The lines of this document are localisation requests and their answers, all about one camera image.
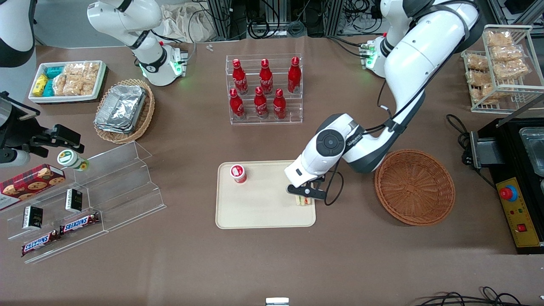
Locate green lid white cup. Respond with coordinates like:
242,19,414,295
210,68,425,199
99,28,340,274
57,150,90,172

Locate black floor cables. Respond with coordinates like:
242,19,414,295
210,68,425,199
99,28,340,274
414,286,536,306

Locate clear acrylic bottle rack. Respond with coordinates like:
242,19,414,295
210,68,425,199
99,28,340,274
225,53,303,125

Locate red chocolate cookie box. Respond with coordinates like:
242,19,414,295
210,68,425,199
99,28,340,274
0,164,67,212

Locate aluminium frame with cables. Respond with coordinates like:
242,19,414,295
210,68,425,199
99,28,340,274
187,0,391,41

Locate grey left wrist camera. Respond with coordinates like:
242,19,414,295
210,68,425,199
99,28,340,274
286,184,328,201

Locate clear acrylic step shelf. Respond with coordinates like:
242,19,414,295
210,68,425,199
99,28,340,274
0,141,167,265

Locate red cola bottle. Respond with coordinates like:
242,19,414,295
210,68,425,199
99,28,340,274
253,87,269,119
259,59,274,95
287,57,302,94
232,59,249,95
229,88,245,120
272,88,287,120

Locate black appliance power cable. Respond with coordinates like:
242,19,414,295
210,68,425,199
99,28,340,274
446,113,498,190

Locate round brown wicker basket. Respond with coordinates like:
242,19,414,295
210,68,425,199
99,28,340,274
374,149,456,226

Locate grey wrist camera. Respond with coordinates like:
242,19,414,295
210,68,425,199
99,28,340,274
286,184,328,201
0,148,31,167

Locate rice cracker pack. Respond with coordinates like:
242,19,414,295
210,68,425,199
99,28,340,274
53,74,69,96
64,63,84,96
81,62,101,96

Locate small black box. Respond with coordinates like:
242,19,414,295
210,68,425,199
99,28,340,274
65,188,84,213
22,206,44,231

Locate fried snack pack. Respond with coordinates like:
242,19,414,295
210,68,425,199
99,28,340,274
486,30,514,47
494,59,530,80
469,84,503,105
465,53,490,71
491,44,524,62
467,70,493,87

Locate black heating appliance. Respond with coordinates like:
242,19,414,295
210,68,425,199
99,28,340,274
469,98,544,255

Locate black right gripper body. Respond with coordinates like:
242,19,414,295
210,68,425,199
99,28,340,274
0,91,43,154

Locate oval wicker basket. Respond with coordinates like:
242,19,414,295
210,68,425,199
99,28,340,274
93,79,156,144

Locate white rectangular snack tray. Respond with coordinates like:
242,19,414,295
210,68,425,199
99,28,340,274
28,60,107,104

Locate beige plastic tray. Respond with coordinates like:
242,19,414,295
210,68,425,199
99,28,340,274
215,160,317,230

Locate white cloth bag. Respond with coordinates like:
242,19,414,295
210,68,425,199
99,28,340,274
158,3,216,43

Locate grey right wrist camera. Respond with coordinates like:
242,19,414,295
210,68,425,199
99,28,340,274
0,148,31,167

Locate snickers chocolate bar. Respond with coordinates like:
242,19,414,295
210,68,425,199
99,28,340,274
59,212,101,235
21,229,62,258

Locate white wire rack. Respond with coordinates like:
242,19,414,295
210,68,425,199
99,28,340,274
461,24,544,114

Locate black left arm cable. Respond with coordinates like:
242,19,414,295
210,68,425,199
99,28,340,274
324,59,447,207

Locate aluminium foil tray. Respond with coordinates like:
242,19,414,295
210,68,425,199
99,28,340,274
95,85,147,128
94,115,147,134

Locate yellow emergency stop panel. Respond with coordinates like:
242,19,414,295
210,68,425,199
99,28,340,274
496,177,543,248

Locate red yogurt cup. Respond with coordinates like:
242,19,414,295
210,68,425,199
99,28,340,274
230,164,248,184

